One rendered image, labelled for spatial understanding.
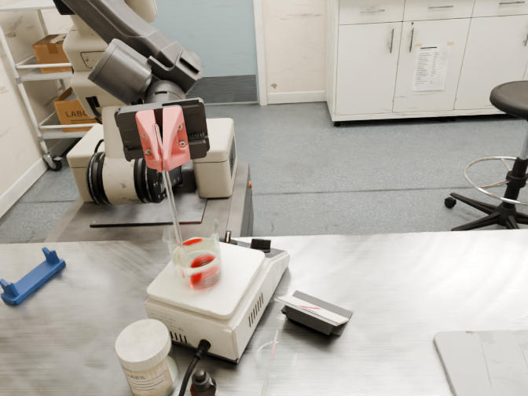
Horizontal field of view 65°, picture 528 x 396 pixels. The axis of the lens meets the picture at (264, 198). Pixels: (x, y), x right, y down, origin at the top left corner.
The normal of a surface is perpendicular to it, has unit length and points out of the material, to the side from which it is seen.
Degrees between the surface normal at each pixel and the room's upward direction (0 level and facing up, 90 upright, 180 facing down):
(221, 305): 0
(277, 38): 90
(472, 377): 0
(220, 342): 90
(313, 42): 90
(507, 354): 0
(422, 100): 90
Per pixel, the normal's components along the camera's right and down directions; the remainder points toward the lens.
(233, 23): -0.03, 0.55
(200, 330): -0.38, 0.52
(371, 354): -0.06, -0.84
